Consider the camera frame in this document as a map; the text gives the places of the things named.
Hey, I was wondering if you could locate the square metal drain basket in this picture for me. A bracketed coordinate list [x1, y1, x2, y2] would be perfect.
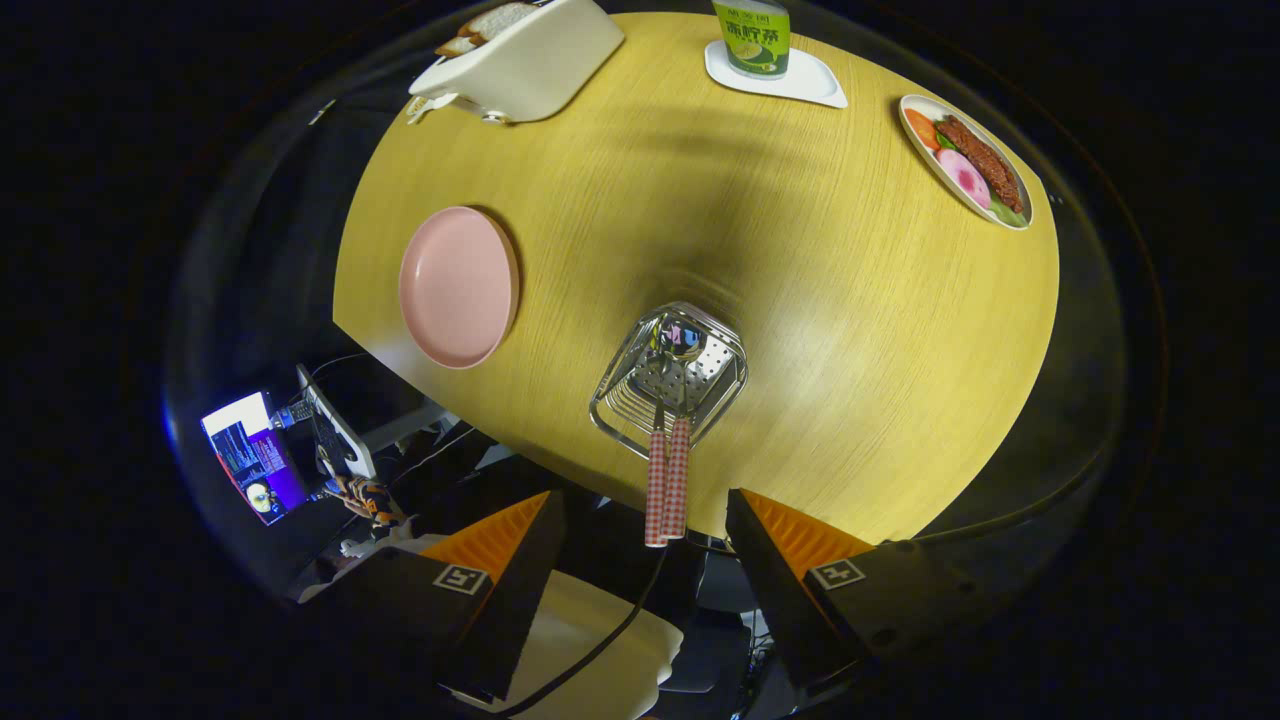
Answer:
[589, 302, 749, 461]

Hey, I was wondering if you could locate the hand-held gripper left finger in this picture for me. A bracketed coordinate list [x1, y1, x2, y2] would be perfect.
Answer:
[300, 489, 569, 704]

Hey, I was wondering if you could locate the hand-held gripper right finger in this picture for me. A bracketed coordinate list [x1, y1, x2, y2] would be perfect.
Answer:
[725, 488, 1011, 691]

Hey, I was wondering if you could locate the white square coaster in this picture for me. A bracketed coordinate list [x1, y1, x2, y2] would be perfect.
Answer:
[704, 40, 849, 109]

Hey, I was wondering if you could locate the spoon with checked handle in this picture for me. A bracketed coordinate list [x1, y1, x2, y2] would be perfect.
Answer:
[650, 315, 711, 542]

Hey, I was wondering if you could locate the green label drink bottle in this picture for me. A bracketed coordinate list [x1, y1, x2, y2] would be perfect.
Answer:
[712, 0, 791, 80]

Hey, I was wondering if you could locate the white plate with food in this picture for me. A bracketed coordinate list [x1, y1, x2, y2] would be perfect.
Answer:
[898, 94, 1033, 231]

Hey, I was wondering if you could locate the white toaster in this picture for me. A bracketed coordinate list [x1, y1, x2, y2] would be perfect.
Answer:
[408, 0, 626, 125]

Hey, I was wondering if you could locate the fork with checked handle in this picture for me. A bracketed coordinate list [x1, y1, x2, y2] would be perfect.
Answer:
[640, 395, 669, 549]

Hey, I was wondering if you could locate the white chair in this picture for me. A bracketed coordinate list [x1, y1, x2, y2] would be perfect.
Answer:
[470, 570, 686, 720]

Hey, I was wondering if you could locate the orange black device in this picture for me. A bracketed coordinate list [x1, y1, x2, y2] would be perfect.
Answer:
[335, 475, 406, 526]

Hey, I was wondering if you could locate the pink round plate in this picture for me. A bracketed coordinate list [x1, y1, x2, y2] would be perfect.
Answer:
[399, 206, 521, 370]

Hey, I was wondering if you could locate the black cable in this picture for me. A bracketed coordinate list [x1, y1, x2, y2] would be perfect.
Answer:
[500, 545, 669, 717]

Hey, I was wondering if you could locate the computer monitor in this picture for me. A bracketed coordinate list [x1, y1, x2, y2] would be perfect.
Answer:
[200, 391, 311, 526]

